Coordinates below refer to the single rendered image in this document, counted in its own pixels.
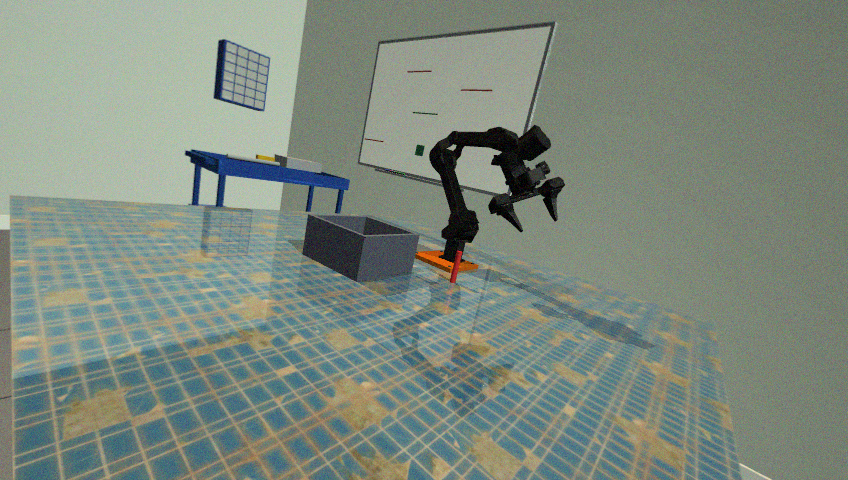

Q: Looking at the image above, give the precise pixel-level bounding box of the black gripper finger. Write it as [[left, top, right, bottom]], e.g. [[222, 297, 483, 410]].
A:
[[543, 188, 561, 221], [497, 203, 523, 232]]

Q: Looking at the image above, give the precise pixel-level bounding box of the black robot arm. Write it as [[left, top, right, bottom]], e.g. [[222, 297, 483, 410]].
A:
[[429, 125, 551, 262]]

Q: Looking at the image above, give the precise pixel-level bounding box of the dark red peg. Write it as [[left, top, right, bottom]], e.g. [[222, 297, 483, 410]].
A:
[[450, 251, 462, 283]]

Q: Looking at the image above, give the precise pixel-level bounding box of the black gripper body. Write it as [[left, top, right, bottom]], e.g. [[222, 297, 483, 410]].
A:
[[488, 165, 565, 214]]

